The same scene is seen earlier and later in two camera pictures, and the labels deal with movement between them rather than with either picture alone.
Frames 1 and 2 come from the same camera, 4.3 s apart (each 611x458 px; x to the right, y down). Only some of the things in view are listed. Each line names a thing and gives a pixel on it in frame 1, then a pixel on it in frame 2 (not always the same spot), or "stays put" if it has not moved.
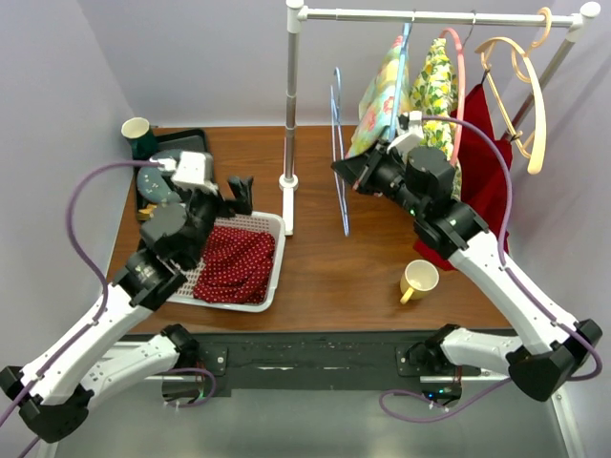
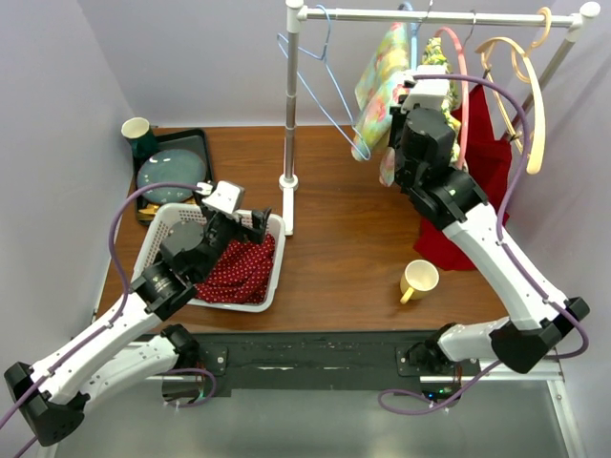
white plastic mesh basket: x=270 y=223 stays put
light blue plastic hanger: x=406 y=31 -> x=413 y=31
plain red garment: x=482 y=174 stays put
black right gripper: x=356 y=168 -> x=399 y=116
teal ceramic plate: x=153 y=184 stays put
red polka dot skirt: x=236 y=267 stays put
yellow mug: x=418 y=278 stays put
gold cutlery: x=146 y=213 stays put
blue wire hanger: x=338 y=145 -> x=322 y=105
